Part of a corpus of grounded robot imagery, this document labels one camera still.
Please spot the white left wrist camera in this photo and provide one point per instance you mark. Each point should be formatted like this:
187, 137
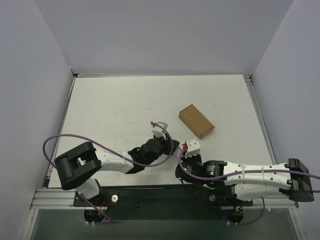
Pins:
157, 129

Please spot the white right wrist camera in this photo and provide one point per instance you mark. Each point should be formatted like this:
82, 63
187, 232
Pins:
191, 148

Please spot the aluminium table frame rail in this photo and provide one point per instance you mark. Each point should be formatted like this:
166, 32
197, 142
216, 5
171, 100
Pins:
117, 111

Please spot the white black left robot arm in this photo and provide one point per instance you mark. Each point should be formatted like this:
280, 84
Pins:
77, 166

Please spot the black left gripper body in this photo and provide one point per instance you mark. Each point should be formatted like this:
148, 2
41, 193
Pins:
167, 145

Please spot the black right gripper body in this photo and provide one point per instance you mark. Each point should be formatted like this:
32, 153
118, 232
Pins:
192, 161

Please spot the brown folded cardboard box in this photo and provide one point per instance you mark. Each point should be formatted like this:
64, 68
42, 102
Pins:
196, 122

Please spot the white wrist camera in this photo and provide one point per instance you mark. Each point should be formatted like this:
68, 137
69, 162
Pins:
157, 129
191, 148

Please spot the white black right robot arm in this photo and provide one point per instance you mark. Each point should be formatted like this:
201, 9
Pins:
242, 182

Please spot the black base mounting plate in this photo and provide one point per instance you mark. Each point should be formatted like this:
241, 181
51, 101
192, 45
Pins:
164, 202

